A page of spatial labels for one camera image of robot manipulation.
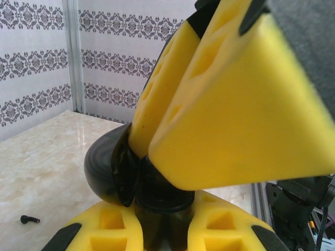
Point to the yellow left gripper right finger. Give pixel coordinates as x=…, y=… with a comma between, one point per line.
x=222, y=230

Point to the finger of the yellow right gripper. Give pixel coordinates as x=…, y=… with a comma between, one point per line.
x=162, y=91
x=235, y=117

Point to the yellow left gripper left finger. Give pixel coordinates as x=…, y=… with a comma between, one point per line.
x=104, y=230

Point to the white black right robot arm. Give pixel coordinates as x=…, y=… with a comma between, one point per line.
x=293, y=193

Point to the aluminium side rail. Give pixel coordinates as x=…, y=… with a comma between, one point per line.
x=257, y=201

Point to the aluminium frame post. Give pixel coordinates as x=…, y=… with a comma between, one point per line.
x=74, y=52

